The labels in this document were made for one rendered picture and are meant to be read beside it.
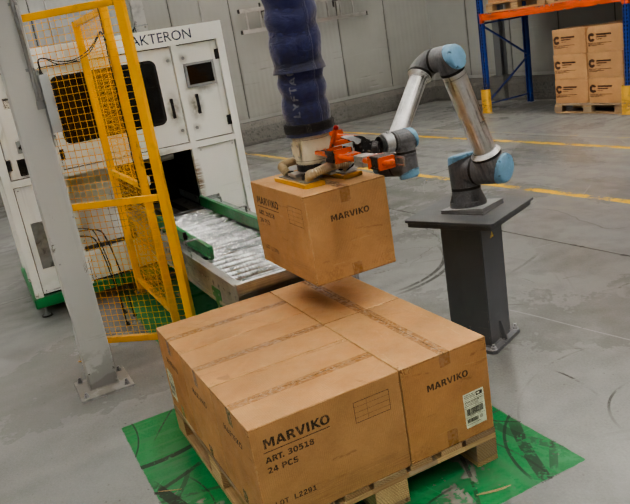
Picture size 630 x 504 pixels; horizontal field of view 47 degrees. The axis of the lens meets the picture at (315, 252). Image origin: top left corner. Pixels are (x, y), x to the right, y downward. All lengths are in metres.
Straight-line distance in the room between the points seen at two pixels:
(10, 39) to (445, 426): 2.78
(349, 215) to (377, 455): 1.01
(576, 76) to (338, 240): 8.67
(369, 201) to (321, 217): 0.24
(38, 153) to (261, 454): 2.19
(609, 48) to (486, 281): 7.57
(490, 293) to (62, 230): 2.31
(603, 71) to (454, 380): 8.70
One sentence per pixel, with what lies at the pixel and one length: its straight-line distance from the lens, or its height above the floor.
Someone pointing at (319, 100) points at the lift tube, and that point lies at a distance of 3.19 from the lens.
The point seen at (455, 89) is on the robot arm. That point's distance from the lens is 3.48.
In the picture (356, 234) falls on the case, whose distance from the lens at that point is 3.12.
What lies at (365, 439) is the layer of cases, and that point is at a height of 0.33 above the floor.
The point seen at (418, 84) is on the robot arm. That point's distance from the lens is 3.47.
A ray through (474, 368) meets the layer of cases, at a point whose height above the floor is 0.43.
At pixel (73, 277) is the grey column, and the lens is 4.16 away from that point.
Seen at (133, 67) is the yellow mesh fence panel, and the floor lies 1.73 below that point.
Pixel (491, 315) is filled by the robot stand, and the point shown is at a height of 0.19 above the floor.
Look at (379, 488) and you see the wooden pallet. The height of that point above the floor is 0.11.
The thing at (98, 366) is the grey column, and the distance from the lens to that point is 4.33.
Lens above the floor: 1.75
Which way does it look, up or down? 17 degrees down
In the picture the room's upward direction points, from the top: 10 degrees counter-clockwise
